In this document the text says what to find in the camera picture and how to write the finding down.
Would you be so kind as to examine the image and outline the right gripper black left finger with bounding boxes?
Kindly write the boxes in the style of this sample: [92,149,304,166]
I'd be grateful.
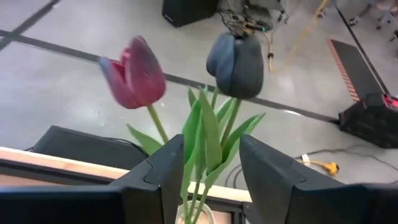
[107,133,186,224]

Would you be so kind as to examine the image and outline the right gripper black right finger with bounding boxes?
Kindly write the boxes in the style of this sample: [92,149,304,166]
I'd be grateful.
[238,133,345,224]

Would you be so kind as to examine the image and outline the dark red artificial tulip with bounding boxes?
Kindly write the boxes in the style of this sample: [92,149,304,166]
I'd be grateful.
[98,35,170,156]

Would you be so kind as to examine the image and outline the black artificial tulip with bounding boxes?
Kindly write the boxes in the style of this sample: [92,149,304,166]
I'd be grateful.
[180,30,267,224]

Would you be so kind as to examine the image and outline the clear glass vase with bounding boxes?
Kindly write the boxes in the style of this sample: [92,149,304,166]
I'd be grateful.
[175,200,215,224]

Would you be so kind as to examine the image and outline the yellow power plug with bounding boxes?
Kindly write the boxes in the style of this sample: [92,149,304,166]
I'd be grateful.
[298,158,340,177]

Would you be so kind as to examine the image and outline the black box on floor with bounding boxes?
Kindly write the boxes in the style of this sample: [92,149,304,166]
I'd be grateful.
[30,125,149,170]

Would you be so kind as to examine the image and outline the black equipment case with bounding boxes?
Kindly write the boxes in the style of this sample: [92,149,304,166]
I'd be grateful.
[338,92,398,149]

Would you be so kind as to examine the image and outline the black red-striped floor ramp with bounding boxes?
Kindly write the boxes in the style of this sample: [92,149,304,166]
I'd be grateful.
[326,37,389,103]

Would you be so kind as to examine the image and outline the black speaker box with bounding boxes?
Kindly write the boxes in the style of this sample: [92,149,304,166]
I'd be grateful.
[161,0,219,28]

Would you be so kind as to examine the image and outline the floor cable bundle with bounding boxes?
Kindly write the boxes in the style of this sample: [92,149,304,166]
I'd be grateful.
[225,144,398,187]

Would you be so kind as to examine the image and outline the black aluminium table frame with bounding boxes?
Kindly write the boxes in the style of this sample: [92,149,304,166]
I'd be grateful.
[0,157,249,224]

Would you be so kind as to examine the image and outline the yellow floor cable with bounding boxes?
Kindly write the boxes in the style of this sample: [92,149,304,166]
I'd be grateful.
[269,0,330,74]

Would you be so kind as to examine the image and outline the black equipment with cables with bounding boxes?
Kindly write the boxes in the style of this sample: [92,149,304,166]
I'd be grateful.
[217,0,280,38]

